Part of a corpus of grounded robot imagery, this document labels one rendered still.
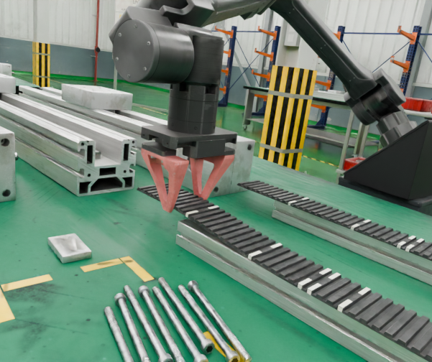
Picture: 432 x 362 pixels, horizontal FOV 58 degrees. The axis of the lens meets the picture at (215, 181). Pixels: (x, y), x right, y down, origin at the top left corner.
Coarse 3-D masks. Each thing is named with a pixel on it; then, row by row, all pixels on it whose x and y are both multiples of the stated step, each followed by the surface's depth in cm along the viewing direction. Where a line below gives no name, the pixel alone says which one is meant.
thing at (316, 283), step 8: (320, 272) 37; (328, 272) 38; (304, 280) 35; (312, 280) 36; (320, 280) 36; (328, 280) 36; (336, 280) 37; (304, 288) 35; (312, 288) 34; (320, 288) 35
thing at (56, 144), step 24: (0, 96) 101; (0, 120) 80; (24, 120) 70; (48, 120) 81; (72, 120) 73; (24, 144) 72; (48, 144) 64; (72, 144) 58; (96, 144) 67; (120, 144) 62; (48, 168) 65; (72, 168) 61; (96, 168) 60; (120, 168) 63; (96, 192) 61
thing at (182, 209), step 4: (204, 200) 50; (184, 204) 48; (188, 204) 48; (192, 204) 48; (196, 204) 48; (200, 204) 49; (204, 204) 48; (208, 204) 49; (212, 204) 49; (176, 208) 46; (180, 208) 47; (184, 208) 46; (188, 208) 46; (192, 208) 47; (196, 208) 47; (200, 208) 47; (180, 212) 46; (184, 212) 46
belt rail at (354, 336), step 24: (192, 240) 46; (216, 240) 43; (216, 264) 43; (240, 264) 40; (264, 288) 38; (288, 288) 36; (312, 312) 35; (336, 312) 33; (336, 336) 33; (360, 336) 32; (384, 360) 30; (408, 360) 29
